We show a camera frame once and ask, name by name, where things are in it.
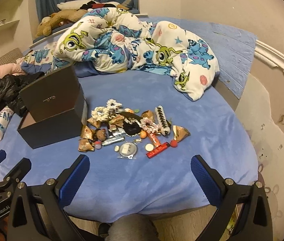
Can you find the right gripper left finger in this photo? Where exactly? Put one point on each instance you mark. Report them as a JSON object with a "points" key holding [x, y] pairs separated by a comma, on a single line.
{"points": [[37, 212]]}

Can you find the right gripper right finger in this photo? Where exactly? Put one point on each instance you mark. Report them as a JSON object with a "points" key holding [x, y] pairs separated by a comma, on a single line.
{"points": [[254, 221]]}

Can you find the round compact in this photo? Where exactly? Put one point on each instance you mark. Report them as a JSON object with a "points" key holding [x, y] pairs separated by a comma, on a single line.
{"points": [[127, 150]]}

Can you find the red long lighter box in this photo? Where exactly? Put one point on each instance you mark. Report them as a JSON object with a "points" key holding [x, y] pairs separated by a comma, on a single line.
{"points": [[158, 150]]}

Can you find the black scrunchie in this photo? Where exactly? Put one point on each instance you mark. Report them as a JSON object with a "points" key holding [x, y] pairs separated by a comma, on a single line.
{"points": [[131, 128]]}

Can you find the white round disc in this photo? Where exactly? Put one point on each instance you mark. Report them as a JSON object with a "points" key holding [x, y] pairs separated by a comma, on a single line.
{"points": [[149, 147]]}

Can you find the pink lace scrunchie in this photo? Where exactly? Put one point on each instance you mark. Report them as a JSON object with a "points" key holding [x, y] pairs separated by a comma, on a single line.
{"points": [[148, 125]]}

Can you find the blue cartoon printed tube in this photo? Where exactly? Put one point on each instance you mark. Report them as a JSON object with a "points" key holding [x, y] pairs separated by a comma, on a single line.
{"points": [[113, 140]]}

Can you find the orange lighter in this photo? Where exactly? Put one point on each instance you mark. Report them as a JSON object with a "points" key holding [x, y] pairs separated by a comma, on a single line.
{"points": [[154, 140]]}

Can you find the dark open storage box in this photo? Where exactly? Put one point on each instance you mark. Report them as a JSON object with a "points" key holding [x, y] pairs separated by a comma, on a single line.
{"points": [[56, 108]]}

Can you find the black puffer jacket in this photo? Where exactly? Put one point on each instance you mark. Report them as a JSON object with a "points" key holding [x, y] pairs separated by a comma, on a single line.
{"points": [[10, 87]]}

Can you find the brown doll head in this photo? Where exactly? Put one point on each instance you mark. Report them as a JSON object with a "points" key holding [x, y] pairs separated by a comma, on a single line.
{"points": [[101, 134]]}

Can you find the cream lace scrunchie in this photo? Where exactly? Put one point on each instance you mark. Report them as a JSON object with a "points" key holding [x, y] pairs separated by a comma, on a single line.
{"points": [[100, 113]]}

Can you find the red spiky ball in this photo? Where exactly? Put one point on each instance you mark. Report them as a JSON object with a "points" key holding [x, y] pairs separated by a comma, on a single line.
{"points": [[173, 143]]}

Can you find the brown triangular snack packet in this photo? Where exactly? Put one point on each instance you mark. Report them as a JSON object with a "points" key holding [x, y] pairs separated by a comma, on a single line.
{"points": [[180, 133]]}

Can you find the brown fuzzy bear hairband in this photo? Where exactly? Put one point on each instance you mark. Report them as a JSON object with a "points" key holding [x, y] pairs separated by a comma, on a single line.
{"points": [[130, 118]]}

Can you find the blue bed sheet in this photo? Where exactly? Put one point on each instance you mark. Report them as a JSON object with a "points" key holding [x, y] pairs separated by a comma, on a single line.
{"points": [[115, 187]]}

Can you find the orange round capsule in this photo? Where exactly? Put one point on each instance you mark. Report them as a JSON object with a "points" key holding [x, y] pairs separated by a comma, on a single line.
{"points": [[143, 134]]}

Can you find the black white hair clip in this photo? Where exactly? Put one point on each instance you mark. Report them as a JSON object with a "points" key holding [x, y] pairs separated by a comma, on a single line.
{"points": [[162, 121]]}

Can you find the brown plush teddy bear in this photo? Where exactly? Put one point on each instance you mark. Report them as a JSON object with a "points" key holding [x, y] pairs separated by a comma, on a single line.
{"points": [[65, 16]]}

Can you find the monster print white duvet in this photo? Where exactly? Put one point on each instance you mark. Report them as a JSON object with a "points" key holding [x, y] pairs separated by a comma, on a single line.
{"points": [[111, 40]]}

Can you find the white bed frame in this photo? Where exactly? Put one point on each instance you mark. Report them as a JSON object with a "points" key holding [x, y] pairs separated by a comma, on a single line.
{"points": [[269, 55]]}

